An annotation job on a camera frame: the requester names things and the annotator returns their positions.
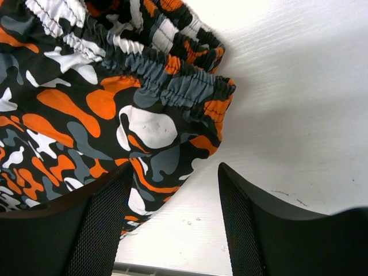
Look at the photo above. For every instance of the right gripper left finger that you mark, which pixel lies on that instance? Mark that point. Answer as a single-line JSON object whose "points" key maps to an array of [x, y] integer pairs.
{"points": [[75, 234]]}

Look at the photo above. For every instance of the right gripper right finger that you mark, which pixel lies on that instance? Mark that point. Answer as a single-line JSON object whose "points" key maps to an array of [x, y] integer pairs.
{"points": [[269, 236]]}

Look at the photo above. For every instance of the orange camouflage shorts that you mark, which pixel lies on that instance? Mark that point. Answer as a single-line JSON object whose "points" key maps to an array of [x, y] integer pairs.
{"points": [[87, 86]]}

